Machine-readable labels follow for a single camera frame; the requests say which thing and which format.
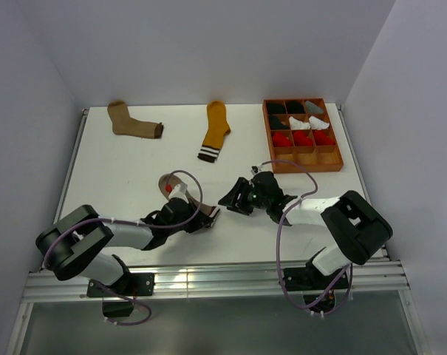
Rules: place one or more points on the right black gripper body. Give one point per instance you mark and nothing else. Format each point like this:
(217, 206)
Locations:
(256, 200)

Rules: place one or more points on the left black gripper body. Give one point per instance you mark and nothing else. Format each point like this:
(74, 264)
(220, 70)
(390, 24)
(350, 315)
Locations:
(189, 227)

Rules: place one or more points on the tan sock with red cuff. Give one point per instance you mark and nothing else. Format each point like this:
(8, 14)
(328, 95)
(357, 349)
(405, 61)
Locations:
(208, 211)

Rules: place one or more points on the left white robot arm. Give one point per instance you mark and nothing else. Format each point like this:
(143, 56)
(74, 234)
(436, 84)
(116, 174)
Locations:
(73, 246)

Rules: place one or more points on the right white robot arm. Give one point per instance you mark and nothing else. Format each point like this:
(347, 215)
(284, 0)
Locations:
(358, 230)

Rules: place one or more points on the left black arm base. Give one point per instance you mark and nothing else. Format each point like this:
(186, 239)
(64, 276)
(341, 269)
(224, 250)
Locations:
(122, 298)

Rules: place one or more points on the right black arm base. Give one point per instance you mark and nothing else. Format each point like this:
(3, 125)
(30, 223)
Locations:
(330, 291)

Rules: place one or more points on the red rolled sock left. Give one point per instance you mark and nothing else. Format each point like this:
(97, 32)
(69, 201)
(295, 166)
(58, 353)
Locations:
(280, 140)

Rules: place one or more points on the red rolled sock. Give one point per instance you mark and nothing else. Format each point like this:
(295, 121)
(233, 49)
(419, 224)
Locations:
(280, 140)
(301, 138)
(322, 138)

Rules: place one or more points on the red rolled sock middle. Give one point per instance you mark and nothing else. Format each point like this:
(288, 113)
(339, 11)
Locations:
(301, 138)

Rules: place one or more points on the orange compartment organizer box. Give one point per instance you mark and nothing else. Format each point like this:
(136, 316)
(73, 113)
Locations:
(312, 158)

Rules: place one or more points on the black rolled sock middle-left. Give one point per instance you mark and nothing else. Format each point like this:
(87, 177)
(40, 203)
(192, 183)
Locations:
(277, 124)

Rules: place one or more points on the white rolled sock middle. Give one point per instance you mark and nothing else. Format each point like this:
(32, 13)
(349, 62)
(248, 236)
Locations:
(296, 124)

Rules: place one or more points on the white rolled sock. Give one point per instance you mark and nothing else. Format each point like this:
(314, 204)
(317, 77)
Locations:
(318, 124)
(296, 124)

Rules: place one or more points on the mustard yellow striped sock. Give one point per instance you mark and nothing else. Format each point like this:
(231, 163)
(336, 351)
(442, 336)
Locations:
(218, 129)

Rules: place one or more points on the red rolled sock right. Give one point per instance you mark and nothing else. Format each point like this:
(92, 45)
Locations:
(322, 138)

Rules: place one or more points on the black rolled sock back-left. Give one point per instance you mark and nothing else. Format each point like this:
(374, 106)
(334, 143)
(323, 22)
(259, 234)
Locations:
(275, 108)

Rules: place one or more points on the white rolled sock right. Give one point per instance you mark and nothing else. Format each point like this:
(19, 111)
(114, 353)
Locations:
(318, 124)

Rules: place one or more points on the black rolled sock back-middle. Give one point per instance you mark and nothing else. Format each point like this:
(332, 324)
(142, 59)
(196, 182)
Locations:
(294, 107)

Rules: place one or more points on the grey rolled sock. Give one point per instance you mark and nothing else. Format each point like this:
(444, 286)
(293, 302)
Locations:
(313, 108)

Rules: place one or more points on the brown sock on table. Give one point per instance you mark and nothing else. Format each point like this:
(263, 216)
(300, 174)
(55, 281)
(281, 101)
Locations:
(124, 124)

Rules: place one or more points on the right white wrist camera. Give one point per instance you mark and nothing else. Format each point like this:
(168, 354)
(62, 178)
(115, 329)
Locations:
(256, 169)

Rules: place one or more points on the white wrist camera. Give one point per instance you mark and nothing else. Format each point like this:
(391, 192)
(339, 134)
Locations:
(256, 169)
(177, 191)

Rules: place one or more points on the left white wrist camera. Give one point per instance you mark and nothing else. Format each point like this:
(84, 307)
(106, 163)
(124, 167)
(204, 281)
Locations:
(177, 191)

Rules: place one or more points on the aluminium frame rail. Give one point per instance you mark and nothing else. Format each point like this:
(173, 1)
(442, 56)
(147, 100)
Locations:
(231, 280)

